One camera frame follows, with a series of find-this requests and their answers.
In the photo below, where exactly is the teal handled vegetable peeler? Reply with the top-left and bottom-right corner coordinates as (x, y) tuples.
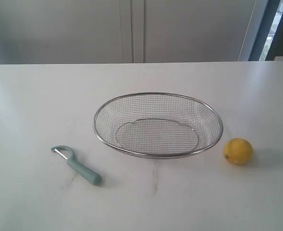
(51, 145), (103, 186)

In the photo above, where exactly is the yellow lemon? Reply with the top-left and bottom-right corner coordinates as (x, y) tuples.
(223, 138), (253, 165)

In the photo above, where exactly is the oval metal wire mesh basket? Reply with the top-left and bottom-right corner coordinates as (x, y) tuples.
(93, 92), (223, 159)

